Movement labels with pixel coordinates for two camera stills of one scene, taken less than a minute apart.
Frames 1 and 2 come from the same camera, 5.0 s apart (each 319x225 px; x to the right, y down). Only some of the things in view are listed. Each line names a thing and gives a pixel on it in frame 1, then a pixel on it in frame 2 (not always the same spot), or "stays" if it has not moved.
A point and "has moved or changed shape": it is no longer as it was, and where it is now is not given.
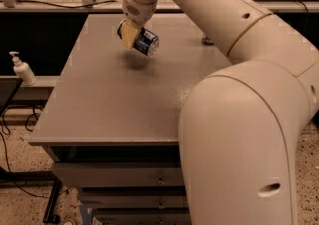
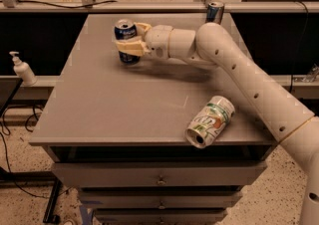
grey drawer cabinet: x=112 y=123 stays
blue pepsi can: x=146 y=42 has moved or changed shape
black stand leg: x=22 y=179 stays
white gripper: x=137 y=12 to x=159 y=41
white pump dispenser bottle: x=23 y=71 stays
